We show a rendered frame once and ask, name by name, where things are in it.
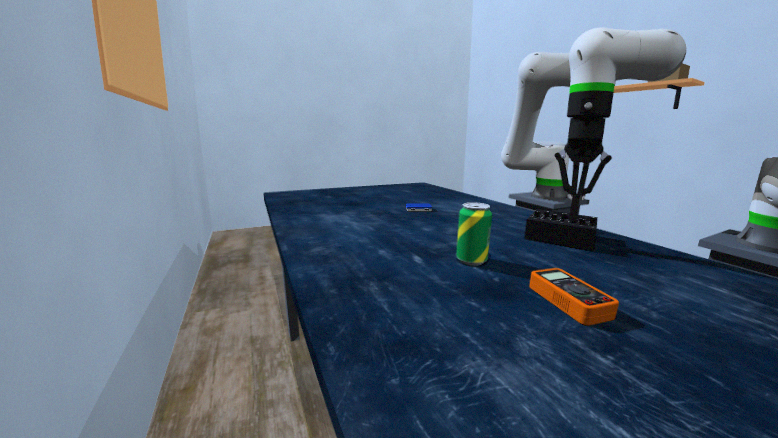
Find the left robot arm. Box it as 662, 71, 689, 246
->
736, 155, 778, 254

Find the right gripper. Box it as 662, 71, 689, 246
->
554, 118, 612, 221

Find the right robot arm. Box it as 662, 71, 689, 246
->
501, 28, 686, 200

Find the green and yellow striped drink can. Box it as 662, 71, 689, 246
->
456, 203, 492, 265

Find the orange digital multimeter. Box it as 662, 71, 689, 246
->
529, 268, 619, 326

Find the grey lighting desk panel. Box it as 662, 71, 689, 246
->
524, 209, 598, 251

